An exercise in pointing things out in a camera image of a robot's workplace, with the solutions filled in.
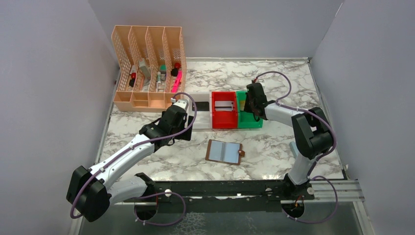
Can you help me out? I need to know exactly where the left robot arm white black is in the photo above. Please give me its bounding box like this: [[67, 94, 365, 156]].
[[66, 99, 195, 222]]

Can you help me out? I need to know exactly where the peach plastic desk organizer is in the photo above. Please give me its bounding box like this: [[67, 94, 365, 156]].
[[111, 25, 187, 112]]

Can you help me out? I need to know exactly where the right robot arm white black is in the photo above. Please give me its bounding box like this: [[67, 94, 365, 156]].
[[244, 83, 337, 194]]

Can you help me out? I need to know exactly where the red plastic bin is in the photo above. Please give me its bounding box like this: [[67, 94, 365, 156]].
[[211, 91, 238, 129]]

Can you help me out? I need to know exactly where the white striped credit card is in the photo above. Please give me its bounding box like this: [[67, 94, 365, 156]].
[[214, 101, 234, 112]]

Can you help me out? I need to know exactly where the gold credit card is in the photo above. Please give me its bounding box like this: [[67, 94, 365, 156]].
[[239, 100, 245, 111]]

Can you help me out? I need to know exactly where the black credit card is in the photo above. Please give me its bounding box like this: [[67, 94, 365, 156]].
[[195, 101, 210, 112]]

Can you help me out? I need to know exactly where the purple cable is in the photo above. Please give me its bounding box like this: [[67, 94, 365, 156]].
[[69, 92, 198, 219], [252, 71, 338, 177]]

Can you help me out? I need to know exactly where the pink highlighter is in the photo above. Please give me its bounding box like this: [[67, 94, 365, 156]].
[[171, 70, 183, 93]]

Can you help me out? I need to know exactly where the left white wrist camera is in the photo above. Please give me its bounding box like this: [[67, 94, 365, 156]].
[[171, 98, 189, 113]]

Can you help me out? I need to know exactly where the green cap glue stick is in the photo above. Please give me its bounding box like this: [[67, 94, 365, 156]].
[[156, 65, 166, 84]]

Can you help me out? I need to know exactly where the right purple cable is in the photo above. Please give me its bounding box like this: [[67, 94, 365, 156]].
[[252, 71, 338, 177]]

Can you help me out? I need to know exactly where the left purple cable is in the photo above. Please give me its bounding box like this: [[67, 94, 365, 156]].
[[69, 92, 198, 219]]

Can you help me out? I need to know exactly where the black mounting rail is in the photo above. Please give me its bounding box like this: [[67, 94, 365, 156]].
[[126, 180, 315, 213]]

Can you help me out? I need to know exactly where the white plastic bin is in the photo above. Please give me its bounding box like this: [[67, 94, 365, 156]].
[[185, 92, 212, 131]]

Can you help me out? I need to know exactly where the grey stapler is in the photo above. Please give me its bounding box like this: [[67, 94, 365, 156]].
[[138, 58, 151, 79]]

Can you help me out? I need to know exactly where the green plastic bin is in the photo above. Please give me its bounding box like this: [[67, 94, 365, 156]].
[[236, 91, 263, 129]]

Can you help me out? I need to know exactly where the red black marker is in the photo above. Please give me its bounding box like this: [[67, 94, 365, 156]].
[[129, 72, 137, 88]]

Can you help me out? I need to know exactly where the brown leather card holder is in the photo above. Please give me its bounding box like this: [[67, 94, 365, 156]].
[[205, 140, 245, 165]]

